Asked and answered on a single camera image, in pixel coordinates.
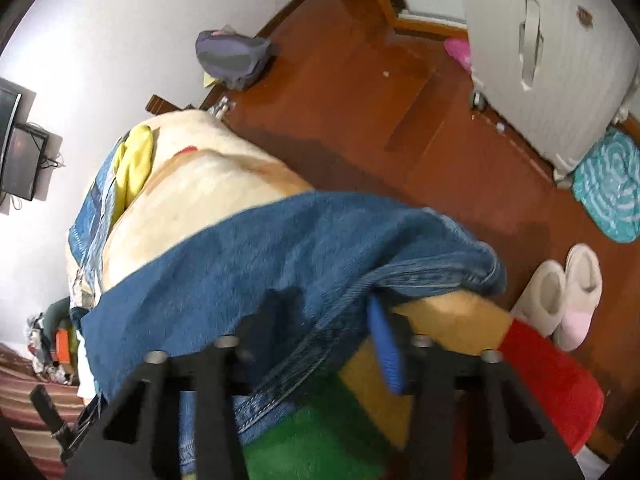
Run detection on pile of clothes and clutter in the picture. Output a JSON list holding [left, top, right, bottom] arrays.
[[25, 297, 83, 386]]

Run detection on teal patterned floor mat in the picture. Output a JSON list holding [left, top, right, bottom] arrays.
[[571, 127, 640, 243]]

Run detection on small black wall monitor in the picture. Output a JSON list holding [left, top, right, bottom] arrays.
[[0, 125, 51, 202]]

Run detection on black wall television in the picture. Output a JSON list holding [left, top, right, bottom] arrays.
[[0, 77, 23, 161]]

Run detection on pink fluffy slipper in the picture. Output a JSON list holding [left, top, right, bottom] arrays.
[[555, 243, 602, 352]]

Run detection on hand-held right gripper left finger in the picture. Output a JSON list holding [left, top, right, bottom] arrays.
[[65, 290, 297, 480]]

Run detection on striped brown curtain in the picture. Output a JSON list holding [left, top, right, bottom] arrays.
[[0, 342, 96, 480]]

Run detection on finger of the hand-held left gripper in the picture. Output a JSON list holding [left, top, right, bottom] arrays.
[[29, 386, 68, 443]]

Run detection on patchwork quilt bed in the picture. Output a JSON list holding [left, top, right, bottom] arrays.
[[100, 110, 606, 480]]

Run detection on wooden bed frame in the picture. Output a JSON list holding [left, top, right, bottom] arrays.
[[146, 94, 182, 114]]

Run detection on pink plastic bag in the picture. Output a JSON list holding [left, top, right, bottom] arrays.
[[444, 36, 473, 72]]

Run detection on purple grey backpack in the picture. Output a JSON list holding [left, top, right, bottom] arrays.
[[195, 29, 281, 92]]

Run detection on white fluffy slipper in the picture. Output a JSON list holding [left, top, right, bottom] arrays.
[[510, 259, 567, 337]]

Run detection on blue denim jeans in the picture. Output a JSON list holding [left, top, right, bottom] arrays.
[[80, 191, 508, 476]]

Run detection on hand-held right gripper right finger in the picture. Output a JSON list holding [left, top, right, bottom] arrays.
[[367, 294, 586, 480]]

